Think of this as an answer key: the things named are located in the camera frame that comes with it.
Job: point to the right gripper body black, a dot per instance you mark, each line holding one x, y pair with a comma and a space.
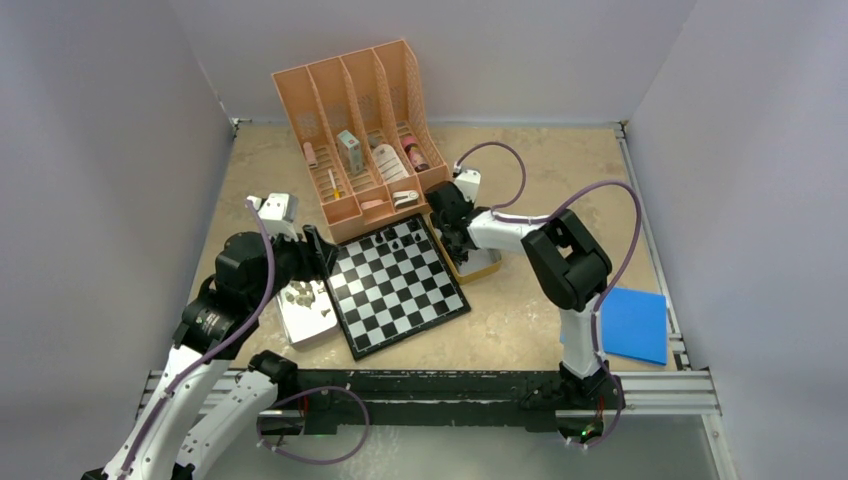
443, 228

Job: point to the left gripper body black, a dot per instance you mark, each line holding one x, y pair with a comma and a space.
291, 261

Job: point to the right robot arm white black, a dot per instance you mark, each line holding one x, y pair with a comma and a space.
570, 266

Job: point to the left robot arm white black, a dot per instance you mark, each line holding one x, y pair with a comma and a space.
172, 438

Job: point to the pile of white chess pieces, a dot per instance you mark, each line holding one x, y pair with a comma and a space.
306, 297

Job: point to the black white chess board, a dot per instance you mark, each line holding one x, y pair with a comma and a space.
382, 297

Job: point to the silver metal tin tray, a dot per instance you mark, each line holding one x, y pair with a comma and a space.
303, 329

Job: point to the white stapler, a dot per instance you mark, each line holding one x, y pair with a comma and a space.
405, 199

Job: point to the yellow white pen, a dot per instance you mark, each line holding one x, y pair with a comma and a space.
334, 186

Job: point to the white paper pack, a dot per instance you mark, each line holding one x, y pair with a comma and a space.
388, 163

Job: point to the pink bottle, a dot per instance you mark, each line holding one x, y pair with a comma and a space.
414, 153

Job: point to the white green carton box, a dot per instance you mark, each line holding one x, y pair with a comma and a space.
350, 149

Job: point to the peach plastic desk organizer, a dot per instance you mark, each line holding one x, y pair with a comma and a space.
376, 94

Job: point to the blue foam pad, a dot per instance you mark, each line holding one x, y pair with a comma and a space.
632, 325

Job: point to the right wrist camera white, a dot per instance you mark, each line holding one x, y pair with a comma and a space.
468, 181

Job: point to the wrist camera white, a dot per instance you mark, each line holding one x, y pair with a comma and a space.
277, 212
468, 181

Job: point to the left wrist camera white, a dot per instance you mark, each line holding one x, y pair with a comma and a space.
277, 212

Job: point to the black metal base rail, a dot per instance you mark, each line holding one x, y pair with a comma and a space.
325, 399

